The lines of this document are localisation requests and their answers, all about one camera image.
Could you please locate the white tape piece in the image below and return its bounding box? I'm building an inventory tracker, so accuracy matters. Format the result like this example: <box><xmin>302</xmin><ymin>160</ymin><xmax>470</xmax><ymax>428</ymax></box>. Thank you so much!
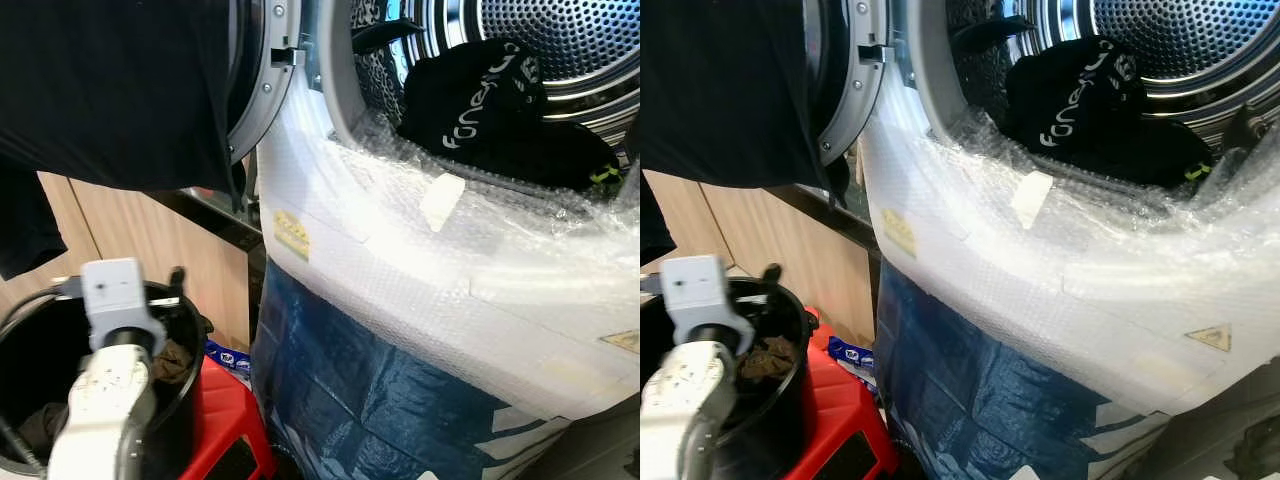
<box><xmin>1009</xmin><ymin>169</ymin><xmax>1056</xmax><ymax>230</ymax></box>
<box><xmin>419</xmin><ymin>172</ymin><xmax>468</xmax><ymax>234</ymax></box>

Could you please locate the black hanging garment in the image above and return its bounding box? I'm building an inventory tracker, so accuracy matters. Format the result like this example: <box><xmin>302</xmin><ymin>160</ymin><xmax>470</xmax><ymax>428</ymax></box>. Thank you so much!
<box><xmin>640</xmin><ymin>0</ymin><xmax>853</xmax><ymax>267</ymax></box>
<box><xmin>0</xmin><ymin>0</ymin><xmax>248</xmax><ymax>282</ymax></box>

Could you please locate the black plastic bucket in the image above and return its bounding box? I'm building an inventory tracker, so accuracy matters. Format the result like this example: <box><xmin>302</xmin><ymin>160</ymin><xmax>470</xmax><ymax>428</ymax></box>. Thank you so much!
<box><xmin>640</xmin><ymin>277</ymin><xmax>819</xmax><ymax>480</ymax></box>
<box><xmin>0</xmin><ymin>280</ymin><xmax>213</xmax><ymax>479</ymax></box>

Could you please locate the black garment with white print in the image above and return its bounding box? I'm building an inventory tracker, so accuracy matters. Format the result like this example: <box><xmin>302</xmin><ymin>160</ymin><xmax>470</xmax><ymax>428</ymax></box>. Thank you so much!
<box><xmin>1003</xmin><ymin>36</ymin><xmax>1218</xmax><ymax>189</ymax></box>
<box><xmin>397</xmin><ymin>38</ymin><xmax>623</xmax><ymax>193</ymax></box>

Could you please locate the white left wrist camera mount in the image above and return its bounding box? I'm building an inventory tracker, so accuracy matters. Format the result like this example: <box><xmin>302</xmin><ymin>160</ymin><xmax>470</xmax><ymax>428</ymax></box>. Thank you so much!
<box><xmin>655</xmin><ymin>254</ymin><xmax>757</xmax><ymax>357</ymax></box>
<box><xmin>62</xmin><ymin>258</ymin><xmax>168</xmax><ymax>353</ymax></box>

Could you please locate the wooden cabinet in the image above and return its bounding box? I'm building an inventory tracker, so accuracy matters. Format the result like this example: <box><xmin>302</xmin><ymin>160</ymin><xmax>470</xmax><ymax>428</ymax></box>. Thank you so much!
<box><xmin>640</xmin><ymin>168</ymin><xmax>873</xmax><ymax>349</ymax></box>
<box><xmin>0</xmin><ymin>170</ymin><xmax>253</xmax><ymax>353</ymax></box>

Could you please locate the red plastic stool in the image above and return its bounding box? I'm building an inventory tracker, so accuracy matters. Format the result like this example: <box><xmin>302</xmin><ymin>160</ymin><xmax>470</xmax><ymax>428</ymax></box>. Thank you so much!
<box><xmin>785</xmin><ymin>308</ymin><xmax>903</xmax><ymax>480</ymax></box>
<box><xmin>178</xmin><ymin>352</ymin><xmax>278</xmax><ymax>480</ymax></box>

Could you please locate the clear bubble wrap sheet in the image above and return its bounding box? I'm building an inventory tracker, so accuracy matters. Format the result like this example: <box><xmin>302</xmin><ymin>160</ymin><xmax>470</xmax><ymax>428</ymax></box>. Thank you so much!
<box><xmin>253</xmin><ymin>60</ymin><xmax>641</xmax><ymax>423</ymax></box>
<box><xmin>858</xmin><ymin>60</ymin><xmax>1280</xmax><ymax>419</ymax></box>

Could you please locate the brown crumpled cloth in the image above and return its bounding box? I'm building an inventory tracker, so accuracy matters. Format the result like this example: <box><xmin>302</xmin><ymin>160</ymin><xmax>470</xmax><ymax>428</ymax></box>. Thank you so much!
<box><xmin>738</xmin><ymin>334</ymin><xmax>803</xmax><ymax>389</ymax></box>
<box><xmin>150</xmin><ymin>338</ymin><xmax>198</xmax><ymax>388</ymax></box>

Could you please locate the grey washer door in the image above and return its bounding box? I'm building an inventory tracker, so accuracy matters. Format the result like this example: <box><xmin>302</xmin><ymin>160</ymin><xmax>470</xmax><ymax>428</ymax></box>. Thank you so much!
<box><xmin>815</xmin><ymin>0</ymin><xmax>893</xmax><ymax>168</ymax></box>
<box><xmin>224</xmin><ymin>0</ymin><xmax>307</xmax><ymax>167</ymax></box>

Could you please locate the yellow label sticker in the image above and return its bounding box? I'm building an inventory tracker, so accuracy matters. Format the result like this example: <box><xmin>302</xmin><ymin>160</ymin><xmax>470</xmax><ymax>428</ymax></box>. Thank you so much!
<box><xmin>881</xmin><ymin>207</ymin><xmax>918</xmax><ymax>258</ymax></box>
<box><xmin>272</xmin><ymin>209</ymin><xmax>312</xmax><ymax>262</ymax></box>

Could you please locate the blue and white packet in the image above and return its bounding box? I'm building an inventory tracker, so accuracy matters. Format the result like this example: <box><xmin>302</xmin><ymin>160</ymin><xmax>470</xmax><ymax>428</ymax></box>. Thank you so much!
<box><xmin>827</xmin><ymin>336</ymin><xmax>878</xmax><ymax>375</ymax></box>
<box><xmin>204</xmin><ymin>339</ymin><xmax>253</xmax><ymax>378</ymax></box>

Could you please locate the steel perforated washer drum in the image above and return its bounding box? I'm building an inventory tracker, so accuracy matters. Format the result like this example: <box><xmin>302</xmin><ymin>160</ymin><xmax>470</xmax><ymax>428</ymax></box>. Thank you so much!
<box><xmin>945</xmin><ymin>0</ymin><xmax>1280</xmax><ymax>151</ymax></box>
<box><xmin>350</xmin><ymin>0</ymin><xmax>641</xmax><ymax>151</ymax></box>

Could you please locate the blue plastic bag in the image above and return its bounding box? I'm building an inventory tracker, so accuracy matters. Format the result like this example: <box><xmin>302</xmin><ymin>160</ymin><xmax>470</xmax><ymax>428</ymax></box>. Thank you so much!
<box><xmin>873</xmin><ymin>260</ymin><xmax>1173</xmax><ymax>480</ymax></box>
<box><xmin>248</xmin><ymin>260</ymin><xmax>566</xmax><ymax>480</ymax></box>

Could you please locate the grey rubber door gasket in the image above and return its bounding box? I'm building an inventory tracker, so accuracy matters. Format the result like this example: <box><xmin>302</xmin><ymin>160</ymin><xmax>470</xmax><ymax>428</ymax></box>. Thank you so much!
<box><xmin>903</xmin><ymin>0</ymin><xmax>979</xmax><ymax>143</ymax></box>
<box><xmin>316</xmin><ymin>0</ymin><xmax>403</xmax><ymax>153</ymax></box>

